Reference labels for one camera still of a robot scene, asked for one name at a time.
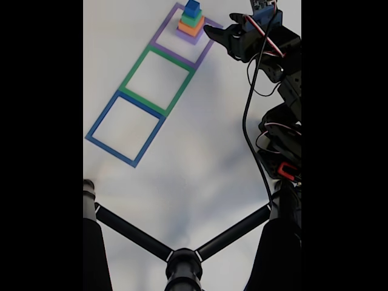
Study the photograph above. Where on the green cube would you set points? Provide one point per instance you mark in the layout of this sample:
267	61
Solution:
191	20

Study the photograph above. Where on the small blue cube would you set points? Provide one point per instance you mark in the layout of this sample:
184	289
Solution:
193	7

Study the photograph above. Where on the purple square block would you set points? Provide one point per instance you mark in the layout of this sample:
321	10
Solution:
191	38

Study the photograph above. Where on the orange square block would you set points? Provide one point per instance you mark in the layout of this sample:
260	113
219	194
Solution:
191	29

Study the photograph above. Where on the red clamp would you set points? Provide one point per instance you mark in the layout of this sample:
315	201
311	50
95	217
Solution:
286	169

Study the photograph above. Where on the black tripod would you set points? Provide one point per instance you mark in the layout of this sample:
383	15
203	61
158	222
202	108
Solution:
183	269

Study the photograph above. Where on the circuit board camera, blue mount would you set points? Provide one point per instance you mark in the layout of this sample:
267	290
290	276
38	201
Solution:
266	18

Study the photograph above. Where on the purple square frame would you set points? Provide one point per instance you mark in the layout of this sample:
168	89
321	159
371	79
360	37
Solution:
174	54

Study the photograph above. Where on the green square frame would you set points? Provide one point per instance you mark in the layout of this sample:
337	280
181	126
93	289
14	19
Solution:
151	101

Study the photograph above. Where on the blue square frame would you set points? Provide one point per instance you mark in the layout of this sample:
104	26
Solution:
112	150

